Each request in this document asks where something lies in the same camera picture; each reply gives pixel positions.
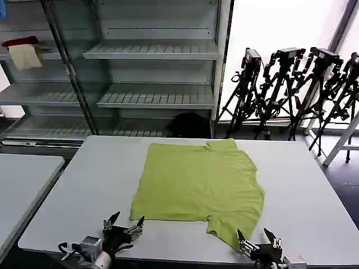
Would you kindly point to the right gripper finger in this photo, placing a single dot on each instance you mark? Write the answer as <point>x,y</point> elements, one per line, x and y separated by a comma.
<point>245,245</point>
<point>274,241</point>

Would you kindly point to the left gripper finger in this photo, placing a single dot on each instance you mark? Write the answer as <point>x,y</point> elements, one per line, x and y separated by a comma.
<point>137,228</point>
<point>112,220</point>

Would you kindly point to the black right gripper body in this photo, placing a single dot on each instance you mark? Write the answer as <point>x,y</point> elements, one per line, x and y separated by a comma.
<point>266,253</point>

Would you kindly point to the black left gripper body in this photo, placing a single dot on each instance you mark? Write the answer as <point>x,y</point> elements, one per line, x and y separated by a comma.
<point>116,238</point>

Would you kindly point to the green t-shirt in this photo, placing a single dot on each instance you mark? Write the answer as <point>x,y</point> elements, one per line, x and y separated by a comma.
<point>196,185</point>

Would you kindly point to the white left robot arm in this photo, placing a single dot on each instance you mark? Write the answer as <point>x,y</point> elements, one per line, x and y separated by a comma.
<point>95,260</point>

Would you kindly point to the black bag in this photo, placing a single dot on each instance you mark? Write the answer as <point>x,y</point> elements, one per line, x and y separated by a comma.
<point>190,124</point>

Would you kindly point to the grey shelf unit with cloths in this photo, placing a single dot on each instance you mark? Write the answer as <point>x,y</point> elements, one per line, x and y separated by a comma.
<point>33,95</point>

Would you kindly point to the grey metal shelf unit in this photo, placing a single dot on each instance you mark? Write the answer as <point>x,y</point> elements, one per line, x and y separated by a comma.
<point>157,70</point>

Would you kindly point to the beige cloth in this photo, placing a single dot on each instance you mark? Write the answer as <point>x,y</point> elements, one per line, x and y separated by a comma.
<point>25,57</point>

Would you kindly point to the red cloth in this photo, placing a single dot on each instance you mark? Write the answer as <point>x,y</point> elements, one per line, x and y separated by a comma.
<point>19,41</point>

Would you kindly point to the blue cloth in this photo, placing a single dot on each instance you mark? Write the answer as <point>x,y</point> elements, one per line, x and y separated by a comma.
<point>2,8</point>

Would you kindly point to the white ladder frame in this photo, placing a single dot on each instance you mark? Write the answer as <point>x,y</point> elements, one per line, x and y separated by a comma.
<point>340,140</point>

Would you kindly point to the dark metal rack post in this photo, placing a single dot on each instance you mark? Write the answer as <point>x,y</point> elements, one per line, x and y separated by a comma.
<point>71,73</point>

